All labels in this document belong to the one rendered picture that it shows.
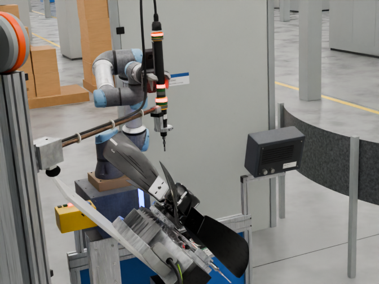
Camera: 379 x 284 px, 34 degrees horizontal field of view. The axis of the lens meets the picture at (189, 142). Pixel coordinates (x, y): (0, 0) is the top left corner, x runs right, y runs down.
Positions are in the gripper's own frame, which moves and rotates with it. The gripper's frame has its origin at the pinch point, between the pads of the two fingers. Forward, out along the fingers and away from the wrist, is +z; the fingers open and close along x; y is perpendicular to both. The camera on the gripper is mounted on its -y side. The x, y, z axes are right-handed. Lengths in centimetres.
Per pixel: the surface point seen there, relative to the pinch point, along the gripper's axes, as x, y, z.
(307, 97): -421, 163, -536
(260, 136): -62, 42, -38
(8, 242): 71, -5, 126
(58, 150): 46, 11, 34
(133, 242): 21, 54, 17
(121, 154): 17.8, 26.7, -0.3
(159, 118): 2.2, 15.2, 0.4
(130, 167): 15.6, 31.4, 2.3
